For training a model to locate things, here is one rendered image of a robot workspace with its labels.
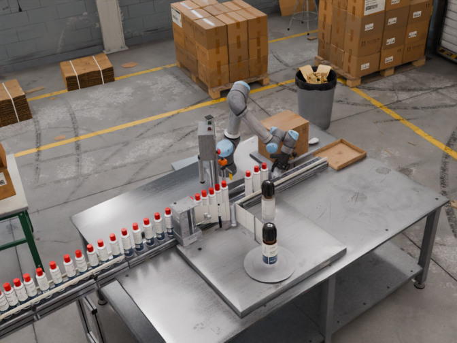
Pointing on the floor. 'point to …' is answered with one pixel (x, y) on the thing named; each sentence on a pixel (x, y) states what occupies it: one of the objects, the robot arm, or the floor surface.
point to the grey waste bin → (315, 106)
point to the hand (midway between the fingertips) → (273, 176)
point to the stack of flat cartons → (13, 104)
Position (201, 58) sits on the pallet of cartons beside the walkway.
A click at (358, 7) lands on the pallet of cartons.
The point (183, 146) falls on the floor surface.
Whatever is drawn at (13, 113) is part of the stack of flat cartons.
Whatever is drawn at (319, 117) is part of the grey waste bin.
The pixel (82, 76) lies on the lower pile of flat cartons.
